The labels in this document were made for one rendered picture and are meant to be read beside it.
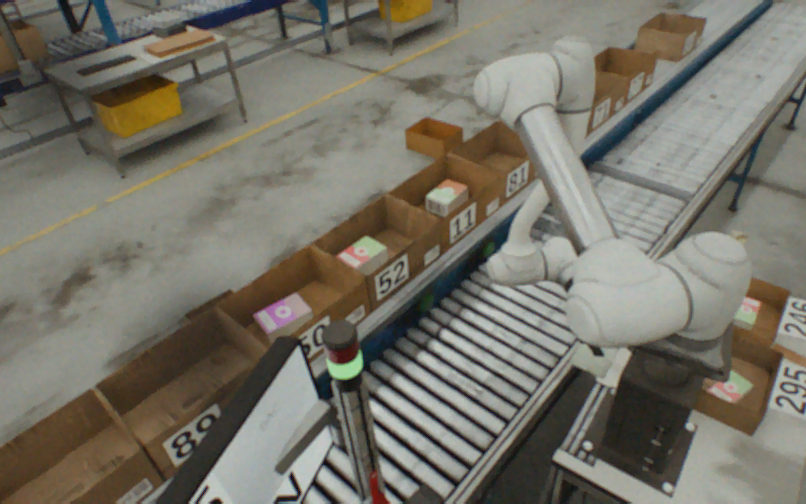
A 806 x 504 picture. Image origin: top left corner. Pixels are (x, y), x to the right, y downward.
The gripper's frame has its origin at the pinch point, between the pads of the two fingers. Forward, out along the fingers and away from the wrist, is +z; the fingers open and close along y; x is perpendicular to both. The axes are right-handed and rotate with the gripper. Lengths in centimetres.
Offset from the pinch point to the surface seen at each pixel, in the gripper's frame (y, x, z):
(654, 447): 23.9, -17.7, 16.1
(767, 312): 11, -85, -34
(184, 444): 50, 104, 3
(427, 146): 81, -17, -309
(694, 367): -9.3, -8.0, 19.7
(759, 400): 20, -62, 0
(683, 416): 7.2, -15.0, 19.5
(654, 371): 1.5, -8.6, 10.7
